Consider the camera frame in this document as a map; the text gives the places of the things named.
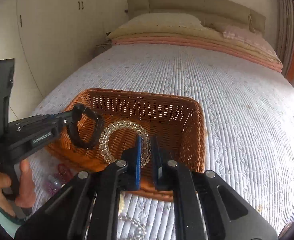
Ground translucent blue bow clip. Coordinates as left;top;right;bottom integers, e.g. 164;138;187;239
47;175;65;189

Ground purple spiral hair tie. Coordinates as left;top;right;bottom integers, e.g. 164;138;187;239
44;179;63;196

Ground red cord lanyard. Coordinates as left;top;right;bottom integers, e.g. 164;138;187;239
56;163;74;181

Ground clear bead bracelet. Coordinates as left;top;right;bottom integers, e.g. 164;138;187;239
99;120;151;169

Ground light green sleeve forearm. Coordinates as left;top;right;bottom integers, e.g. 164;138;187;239
0;207;26;239

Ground left hand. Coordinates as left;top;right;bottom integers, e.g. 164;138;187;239
0;159;36;218

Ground brown wicker basket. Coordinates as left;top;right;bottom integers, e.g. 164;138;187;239
47;88;206;202

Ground white quilted bedspread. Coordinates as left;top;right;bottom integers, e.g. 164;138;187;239
34;44;294;233

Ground white wardrobe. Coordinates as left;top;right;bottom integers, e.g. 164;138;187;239
0;0;127;121

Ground folded yellow pink blankets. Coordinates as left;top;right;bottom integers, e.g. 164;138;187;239
108;25;283;73

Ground pink pillow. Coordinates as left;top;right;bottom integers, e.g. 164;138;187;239
222;25;276;56

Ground white floral pillow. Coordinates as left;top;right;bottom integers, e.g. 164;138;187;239
119;12;203;29

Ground striped orange curtain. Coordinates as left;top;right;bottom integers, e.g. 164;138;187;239
276;0;294;82

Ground beige padded headboard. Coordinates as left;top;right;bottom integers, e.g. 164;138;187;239
127;0;266;34

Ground clear crystal bead necklace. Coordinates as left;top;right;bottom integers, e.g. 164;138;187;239
118;194;148;240

